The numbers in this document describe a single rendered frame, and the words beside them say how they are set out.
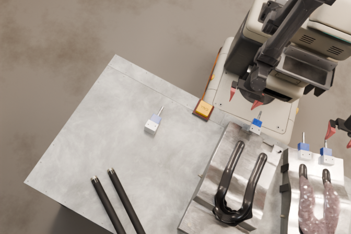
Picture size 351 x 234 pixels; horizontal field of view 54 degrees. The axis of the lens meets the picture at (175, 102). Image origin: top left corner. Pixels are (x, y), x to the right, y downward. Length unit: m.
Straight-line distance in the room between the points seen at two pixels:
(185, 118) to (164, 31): 1.31
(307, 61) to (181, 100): 0.59
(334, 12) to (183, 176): 0.87
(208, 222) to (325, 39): 0.86
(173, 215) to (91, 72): 1.41
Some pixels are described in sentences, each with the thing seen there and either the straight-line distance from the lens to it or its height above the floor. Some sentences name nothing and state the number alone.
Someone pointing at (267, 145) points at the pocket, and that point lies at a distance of 1.58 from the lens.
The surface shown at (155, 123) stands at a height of 0.85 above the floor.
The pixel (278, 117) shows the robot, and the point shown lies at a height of 0.28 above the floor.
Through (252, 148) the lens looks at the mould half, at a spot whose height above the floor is 0.89.
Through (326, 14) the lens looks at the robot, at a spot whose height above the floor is 1.34.
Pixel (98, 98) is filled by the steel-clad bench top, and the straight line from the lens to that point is 1.59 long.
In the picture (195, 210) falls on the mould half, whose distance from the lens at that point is 1.43.
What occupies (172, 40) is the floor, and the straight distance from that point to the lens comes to 2.74.
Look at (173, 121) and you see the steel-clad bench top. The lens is 1.57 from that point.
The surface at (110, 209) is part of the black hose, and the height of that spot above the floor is 0.85.
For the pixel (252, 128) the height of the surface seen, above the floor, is 0.85.
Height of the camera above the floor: 2.25
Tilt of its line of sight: 65 degrees down
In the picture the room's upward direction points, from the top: 21 degrees clockwise
